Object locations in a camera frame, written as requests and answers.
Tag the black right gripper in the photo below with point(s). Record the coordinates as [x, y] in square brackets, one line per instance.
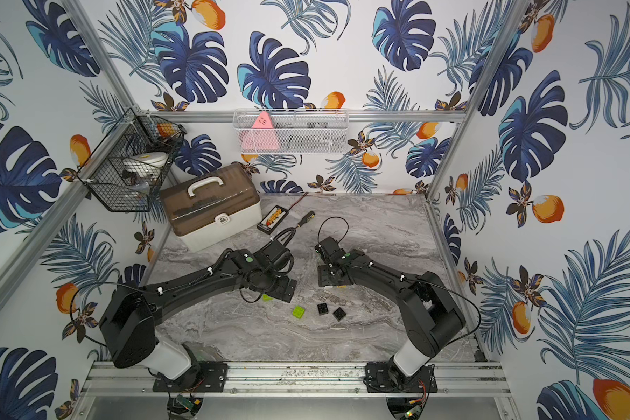
[322, 277]

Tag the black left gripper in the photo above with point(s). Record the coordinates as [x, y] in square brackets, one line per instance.
[283, 289]

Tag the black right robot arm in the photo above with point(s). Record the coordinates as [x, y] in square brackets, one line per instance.
[430, 314]

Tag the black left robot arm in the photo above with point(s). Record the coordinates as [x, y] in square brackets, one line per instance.
[129, 322]

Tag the black square brick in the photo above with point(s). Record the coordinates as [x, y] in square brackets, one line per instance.
[339, 314]
[322, 309]

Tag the black yellow screwdriver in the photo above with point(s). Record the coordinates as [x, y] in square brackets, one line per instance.
[305, 219]

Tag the black bit holder case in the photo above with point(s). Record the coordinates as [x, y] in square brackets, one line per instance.
[271, 221]

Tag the white storage box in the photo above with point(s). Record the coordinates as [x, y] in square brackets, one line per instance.
[213, 207]

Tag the pink triangle card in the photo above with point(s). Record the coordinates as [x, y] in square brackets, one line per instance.
[261, 136]

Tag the white round object in basket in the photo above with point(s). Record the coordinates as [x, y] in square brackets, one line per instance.
[146, 165]

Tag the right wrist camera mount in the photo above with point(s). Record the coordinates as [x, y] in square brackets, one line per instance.
[329, 248]

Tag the clear mesh wall shelf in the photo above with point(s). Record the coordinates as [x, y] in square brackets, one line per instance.
[301, 131]

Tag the black wire basket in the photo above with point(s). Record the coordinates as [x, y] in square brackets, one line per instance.
[133, 134]

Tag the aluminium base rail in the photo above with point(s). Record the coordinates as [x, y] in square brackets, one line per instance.
[301, 390]

